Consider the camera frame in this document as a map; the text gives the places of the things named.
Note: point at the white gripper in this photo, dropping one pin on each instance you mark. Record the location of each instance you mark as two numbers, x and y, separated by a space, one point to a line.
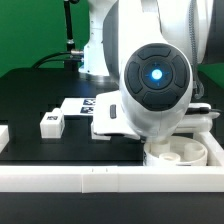
198 118

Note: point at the white round stool seat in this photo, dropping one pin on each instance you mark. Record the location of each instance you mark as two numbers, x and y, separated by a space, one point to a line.
175 151

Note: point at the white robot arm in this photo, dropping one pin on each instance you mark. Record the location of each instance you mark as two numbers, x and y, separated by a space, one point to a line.
151 49

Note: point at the white paper marker sheet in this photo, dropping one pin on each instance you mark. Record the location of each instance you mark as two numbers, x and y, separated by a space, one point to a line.
78 106

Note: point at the white block at left edge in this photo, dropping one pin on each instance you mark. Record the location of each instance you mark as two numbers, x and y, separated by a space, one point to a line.
4 137

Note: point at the white obstacle fence wall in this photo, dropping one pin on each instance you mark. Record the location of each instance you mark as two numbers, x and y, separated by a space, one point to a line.
91 179

